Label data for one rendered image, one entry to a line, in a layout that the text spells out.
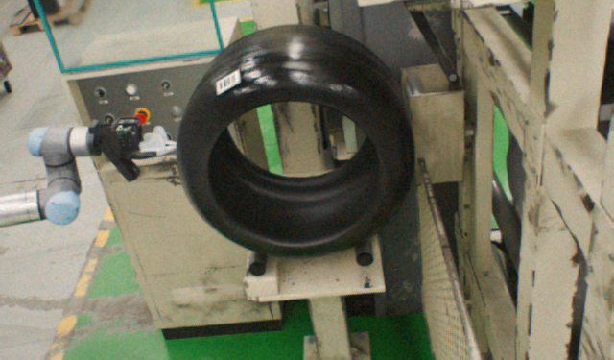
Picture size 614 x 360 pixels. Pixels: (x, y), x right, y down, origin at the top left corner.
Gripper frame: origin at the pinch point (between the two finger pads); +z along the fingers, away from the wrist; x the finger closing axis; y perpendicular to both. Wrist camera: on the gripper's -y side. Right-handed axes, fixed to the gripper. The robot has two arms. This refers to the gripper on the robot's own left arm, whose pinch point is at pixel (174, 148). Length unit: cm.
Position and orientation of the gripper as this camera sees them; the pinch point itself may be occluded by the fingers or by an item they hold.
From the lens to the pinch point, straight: 151.6
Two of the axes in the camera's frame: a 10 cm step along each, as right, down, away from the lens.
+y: -0.2, -8.6, -5.1
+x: 0.3, -5.1, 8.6
